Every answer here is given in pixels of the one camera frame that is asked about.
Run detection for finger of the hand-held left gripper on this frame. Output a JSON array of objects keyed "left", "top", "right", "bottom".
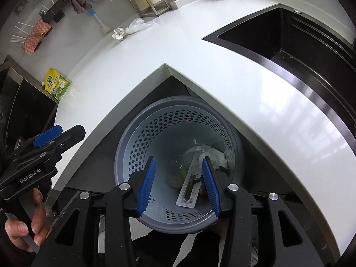
[
  {"left": 11, "top": 126, "right": 62, "bottom": 159},
  {"left": 36, "top": 125, "right": 86, "bottom": 163}
]

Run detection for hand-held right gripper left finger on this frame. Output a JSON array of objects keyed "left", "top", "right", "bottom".
[{"left": 30, "top": 156, "right": 158, "bottom": 267}]

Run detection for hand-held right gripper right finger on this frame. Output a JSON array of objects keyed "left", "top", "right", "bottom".
[{"left": 202, "top": 156, "right": 341, "bottom": 267}]

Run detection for long white blister packaging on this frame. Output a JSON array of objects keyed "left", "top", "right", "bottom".
[{"left": 176, "top": 149, "right": 206, "bottom": 208}]

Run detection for white plastic bag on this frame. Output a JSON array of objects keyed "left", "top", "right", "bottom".
[{"left": 199, "top": 144, "right": 230, "bottom": 169}]

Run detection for clear plastic cup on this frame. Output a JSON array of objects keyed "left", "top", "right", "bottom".
[{"left": 165, "top": 154, "right": 190, "bottom": 188}]

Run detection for grey perforated waste bin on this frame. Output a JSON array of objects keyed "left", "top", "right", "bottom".
[{"left": 114, "top": 96, "right": 245, "bottom": 234}]

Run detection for person's left hand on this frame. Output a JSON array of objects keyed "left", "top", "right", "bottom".
[{"left": 4, "top": 188, "right": 52, "bottom": 253}]

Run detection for black stove top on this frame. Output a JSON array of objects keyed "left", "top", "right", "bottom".
[{"left": 0, "top": 58, "right": 57, "bottom": 156}]

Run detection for yellow-green printed pouch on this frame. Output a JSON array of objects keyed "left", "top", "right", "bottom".
[{"left": 40, "top": 68, "right": 72, "bottom": 101}]

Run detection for pink striped cloth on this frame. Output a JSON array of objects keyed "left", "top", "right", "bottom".
[{"left": 22, "top": 19, "right": 53, "bottom": 55}]

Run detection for row of white sticks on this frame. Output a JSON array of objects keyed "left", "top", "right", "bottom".
[{"left": 9, "top": 21, "right": 36, "bottom": 44}]

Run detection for crumpled white paper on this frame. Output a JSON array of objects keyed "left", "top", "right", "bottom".
[{"left": 112, "top": 27, "right": 125, "bottom": 42}]

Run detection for white bottle brush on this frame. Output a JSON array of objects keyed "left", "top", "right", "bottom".
[{"left": 86, "top": 9, "right": 111, "bottom": 33}]

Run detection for clear plastic bag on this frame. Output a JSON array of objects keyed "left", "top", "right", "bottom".
[{"left": 124, "top": 17, "right": 158, "bottom": 36}]

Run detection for grey-brown hanging cloth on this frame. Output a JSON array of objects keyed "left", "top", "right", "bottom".
[{"left": 69, "top": 0, "right": 92, "bottom": 14}]

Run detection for metal rack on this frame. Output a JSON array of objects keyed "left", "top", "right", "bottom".
[{"left": 127, "top": 0, "right": 171, "bottom": 18}]

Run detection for black kitchen sink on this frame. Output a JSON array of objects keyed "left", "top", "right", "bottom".
[{"left": 202, "top": 4, "right": 356, "bottom": 140}]

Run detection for black wall rail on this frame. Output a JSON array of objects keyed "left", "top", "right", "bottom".
[{"left": 42, "top": 0, "right": 93, "bottom": 23}]

